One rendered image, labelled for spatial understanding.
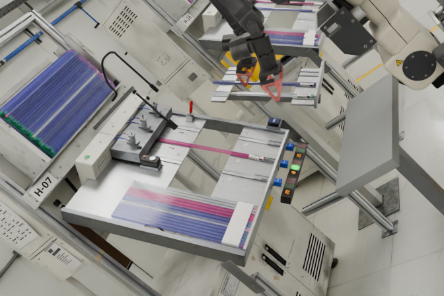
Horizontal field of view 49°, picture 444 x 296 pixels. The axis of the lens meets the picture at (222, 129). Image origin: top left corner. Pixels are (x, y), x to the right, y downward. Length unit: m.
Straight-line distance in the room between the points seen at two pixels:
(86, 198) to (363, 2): 1.22
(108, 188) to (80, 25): 2.87
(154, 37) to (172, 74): 0.27
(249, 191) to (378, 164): 0.50
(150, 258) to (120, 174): 1.91
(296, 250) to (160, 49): 1.50
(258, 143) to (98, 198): 0.69
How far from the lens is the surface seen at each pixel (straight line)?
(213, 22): 3.09
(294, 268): 2.31
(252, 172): 1.95
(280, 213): 2.37
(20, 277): 3.43
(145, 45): 3.14
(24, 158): 2.01
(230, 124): 2.19
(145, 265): 3.82
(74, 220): 1.93
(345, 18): 1.61
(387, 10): 1.69
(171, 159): 2.04
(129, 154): 2.02
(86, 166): 1.99
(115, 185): 1.97
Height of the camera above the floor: 1.40
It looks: 13 degrees down
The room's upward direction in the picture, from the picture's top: 48 degrees counter-clockwise
